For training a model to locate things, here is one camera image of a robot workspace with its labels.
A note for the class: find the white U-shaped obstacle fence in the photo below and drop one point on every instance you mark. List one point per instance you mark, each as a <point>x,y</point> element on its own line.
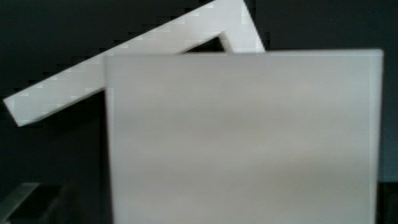
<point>219,20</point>

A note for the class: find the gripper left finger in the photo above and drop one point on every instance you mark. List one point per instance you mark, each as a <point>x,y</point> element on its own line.
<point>29,205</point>

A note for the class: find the white cabinet top block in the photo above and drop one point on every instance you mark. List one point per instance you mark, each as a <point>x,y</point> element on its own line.
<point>244,138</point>

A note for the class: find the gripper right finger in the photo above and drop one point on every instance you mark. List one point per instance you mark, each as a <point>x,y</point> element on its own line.
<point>388,203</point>

